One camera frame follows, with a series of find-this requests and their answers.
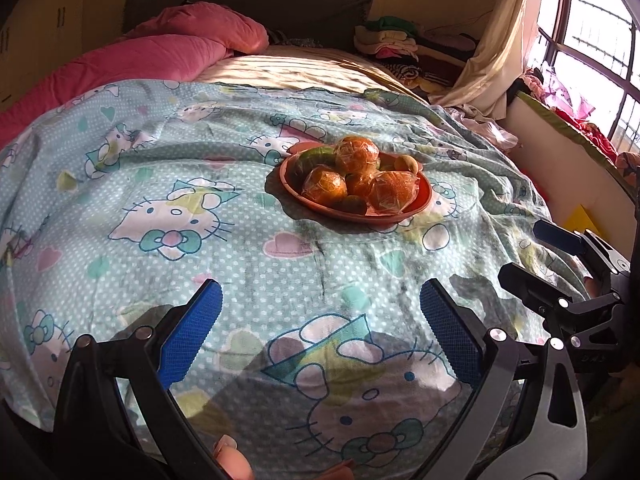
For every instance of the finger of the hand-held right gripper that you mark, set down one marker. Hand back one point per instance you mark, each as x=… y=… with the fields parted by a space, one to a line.
x=557 y=237
x=530 y=282

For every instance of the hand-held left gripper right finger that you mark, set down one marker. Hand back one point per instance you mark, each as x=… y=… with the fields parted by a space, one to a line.
x=450 y=332

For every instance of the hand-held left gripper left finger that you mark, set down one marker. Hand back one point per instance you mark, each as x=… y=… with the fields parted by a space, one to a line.
x=192 y=330

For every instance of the orange plastic plate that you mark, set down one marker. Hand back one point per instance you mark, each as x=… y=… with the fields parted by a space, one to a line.
x=417 y=195

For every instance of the orange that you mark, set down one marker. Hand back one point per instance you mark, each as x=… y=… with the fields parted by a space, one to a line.
x=393 y=191
x=356 y=155
x=358 y=183
x=325 y=186

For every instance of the large green citrus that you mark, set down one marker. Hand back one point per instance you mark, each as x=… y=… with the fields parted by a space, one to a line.
x=312 y=157

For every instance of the person's right hand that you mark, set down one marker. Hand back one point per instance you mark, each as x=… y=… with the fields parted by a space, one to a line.
x=592 y=287

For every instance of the person's left hand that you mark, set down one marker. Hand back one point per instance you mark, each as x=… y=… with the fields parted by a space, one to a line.
x=234 y=457

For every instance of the yellow paper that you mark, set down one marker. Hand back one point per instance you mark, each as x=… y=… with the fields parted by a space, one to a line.
x=577 y=220

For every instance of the cartoon cat printed blanket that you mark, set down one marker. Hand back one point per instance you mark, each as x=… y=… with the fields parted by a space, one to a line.
x=150 y=260

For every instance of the pink cloth heap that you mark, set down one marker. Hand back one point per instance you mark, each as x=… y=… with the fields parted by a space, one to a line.
x=575 y=105

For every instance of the pale pink cloth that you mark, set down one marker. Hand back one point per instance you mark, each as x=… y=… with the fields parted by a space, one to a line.
x=480 y=120

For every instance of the cream curtain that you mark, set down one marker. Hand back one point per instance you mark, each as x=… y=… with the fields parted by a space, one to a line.
x=505 y=35

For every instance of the pile of folded clothes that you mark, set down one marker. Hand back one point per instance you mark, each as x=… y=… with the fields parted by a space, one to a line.
x=390 y=35

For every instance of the pink quilt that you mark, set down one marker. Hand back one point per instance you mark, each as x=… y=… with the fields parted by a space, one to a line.
x=150 y=55

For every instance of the beige bed sheet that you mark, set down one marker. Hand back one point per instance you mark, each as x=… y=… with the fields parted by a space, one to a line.
x=300 y=67

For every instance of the cream wardrobe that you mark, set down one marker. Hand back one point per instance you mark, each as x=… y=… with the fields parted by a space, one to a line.
x=45 y=35

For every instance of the dark grey headboard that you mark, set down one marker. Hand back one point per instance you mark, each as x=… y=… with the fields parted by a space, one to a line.
x=310 y=10

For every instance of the window with dark frame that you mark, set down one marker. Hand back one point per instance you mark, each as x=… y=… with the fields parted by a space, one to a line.
x=600 y=10

